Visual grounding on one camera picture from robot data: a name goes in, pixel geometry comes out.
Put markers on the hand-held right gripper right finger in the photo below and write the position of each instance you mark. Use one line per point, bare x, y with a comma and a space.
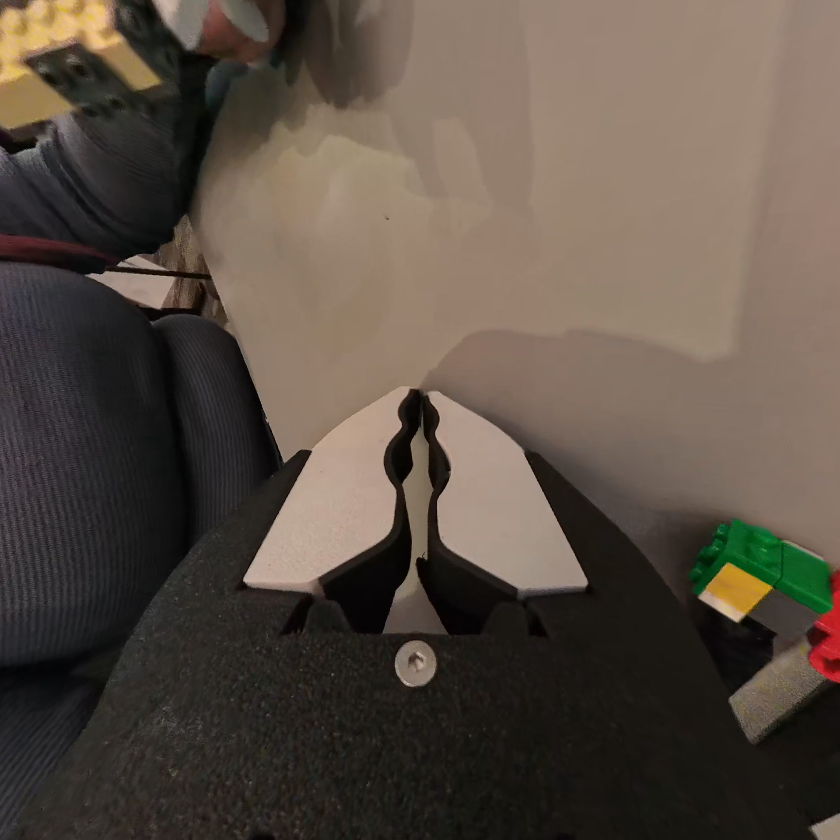
505, 518

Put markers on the colourful brick model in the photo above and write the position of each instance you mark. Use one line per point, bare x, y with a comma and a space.
774, 590

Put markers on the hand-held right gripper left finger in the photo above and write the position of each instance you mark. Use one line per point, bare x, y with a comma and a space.
334, 512

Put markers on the person's blue-grey sweater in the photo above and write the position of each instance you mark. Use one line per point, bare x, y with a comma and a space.
98, 426

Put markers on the tan brick plate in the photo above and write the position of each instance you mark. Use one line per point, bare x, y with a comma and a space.
19, 98

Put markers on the person's left hand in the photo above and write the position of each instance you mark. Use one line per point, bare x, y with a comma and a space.
246, 43

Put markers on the person's left forearm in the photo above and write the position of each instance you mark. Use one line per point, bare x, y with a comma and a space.
85, 184

